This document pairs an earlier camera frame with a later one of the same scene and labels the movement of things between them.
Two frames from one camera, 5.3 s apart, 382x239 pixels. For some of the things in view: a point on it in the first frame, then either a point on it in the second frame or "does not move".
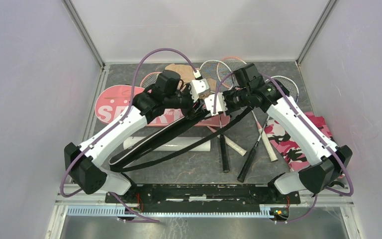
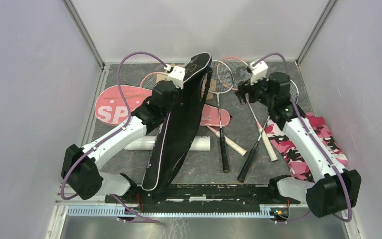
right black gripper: [225, 94] → [246, 87]
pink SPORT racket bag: [112, 99] does not move
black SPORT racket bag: [174, 138] → [176, 129]
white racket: [292, 87] does not move
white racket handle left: [234, 146] does not move
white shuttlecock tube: [170, 144] does not move
